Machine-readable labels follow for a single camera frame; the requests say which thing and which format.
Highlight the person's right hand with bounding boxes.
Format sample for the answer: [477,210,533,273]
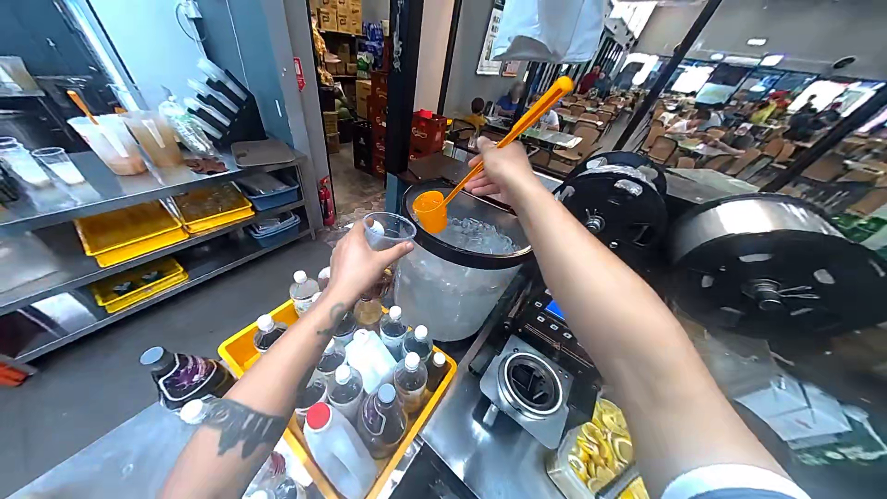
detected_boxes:
[464,136,536,207]

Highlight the person's left hand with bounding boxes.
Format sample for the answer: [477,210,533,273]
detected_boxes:
[328,218,415,307]

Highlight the clear plastic cup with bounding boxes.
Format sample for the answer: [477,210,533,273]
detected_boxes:
[363,211,417,252]

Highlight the orange plastic ladle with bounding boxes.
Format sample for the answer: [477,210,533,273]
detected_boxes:
[412,75,575,234]

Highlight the person's left forearm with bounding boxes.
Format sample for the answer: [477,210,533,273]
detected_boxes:
[159,290,363,499]

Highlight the person's right forearm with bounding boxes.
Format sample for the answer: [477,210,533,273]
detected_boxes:
[510,173,813,499]

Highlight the red fire extinguisher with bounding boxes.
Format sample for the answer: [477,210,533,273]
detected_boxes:
[318,176,337,228]

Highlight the pile of ice cubes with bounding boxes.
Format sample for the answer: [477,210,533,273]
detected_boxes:
[439,216,521,256]

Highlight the stack of red crates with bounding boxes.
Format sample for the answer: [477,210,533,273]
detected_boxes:
[353,71,448,180]

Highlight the translucent bucket with black rim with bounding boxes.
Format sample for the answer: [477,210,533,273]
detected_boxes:
[394,179,535,342]

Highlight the white plastic jug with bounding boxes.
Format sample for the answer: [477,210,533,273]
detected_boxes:
[345,329,399,396]

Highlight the group of white-capped bottles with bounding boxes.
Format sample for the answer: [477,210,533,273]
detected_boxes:
[253,266,449,425]

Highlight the white hanging bag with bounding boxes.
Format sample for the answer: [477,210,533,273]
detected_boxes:
[491,0,609,65]

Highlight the black film reel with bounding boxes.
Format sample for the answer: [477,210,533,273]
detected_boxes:
[554,150,669,253]

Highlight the steel shelf unit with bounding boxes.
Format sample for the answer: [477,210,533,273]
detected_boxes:
[0,55,317,378]

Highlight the blue-capped bottle with purple label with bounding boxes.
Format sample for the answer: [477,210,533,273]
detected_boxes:
[356,383,408,460]

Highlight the silver cup holder plate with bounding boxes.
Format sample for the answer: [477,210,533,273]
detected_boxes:
[480,335,575,450]

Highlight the group of tables and chairs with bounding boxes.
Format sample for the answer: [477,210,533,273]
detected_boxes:
[447,86,887,217]

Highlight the storage shelf with cartons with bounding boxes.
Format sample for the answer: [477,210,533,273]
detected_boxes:
[309,0,390,155]

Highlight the white jug with red cap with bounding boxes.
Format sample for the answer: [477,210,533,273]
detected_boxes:
[304,402,380,499]

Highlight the yellow plastic crate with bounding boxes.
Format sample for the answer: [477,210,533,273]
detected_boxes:
[218,298,458,499]

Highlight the large dark purple-label bottle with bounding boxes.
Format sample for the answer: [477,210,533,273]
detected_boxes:
[139,346,238,411]

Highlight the silver film roll, black disc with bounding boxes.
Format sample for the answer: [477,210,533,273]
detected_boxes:
[669,193,887,340]

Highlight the clear container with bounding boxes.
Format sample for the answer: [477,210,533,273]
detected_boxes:
[547,416,649,499]

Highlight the pile of lemon slices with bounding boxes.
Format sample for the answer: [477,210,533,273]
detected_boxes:
[568,397,650,499]

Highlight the metal tongs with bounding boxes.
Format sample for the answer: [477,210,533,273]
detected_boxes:
[595,460,643,499]

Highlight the white packets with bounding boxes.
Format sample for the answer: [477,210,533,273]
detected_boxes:
[736,374,867,451]

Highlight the black post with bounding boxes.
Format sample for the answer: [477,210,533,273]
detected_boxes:
[385,0,425,176]

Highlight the white wall poster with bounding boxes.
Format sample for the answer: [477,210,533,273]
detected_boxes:
[476,4,505,76]

